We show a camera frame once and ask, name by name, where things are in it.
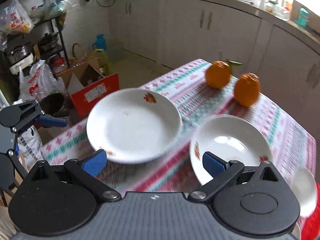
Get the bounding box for patterned red green tablecloth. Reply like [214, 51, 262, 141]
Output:
[39, 58, 318, 235]

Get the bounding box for orange without leaf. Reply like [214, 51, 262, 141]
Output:
[234, 73, 261, 108]

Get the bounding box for yellow oil bottle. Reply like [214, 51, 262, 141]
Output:
[90, 48, 110, 76]

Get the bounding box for orange with green leaf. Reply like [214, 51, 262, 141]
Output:
[205, 60, 243, 89]

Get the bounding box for open red cardboard box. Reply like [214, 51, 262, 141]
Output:
[56, 58, 119, 119]

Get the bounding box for white bowl pink print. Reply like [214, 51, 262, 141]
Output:
[290, 167, 317, 218]

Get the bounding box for white plate with fruit print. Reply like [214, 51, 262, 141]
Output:
[86, 88, 182, 164]

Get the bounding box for teal box on counter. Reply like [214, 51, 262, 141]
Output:
[295, 8, 309, 27]

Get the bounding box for black metal storage rack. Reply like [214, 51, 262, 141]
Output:
[1, 0, 68, 103]

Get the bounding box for white kitchen cabinets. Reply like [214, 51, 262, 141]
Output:
[106, 0, 319, 138]

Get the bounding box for white red plastic bag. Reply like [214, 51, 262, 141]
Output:
[18, 60, 66, 102]

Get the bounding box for blue thermos jug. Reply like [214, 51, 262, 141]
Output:
[92, 34, 107, 51]

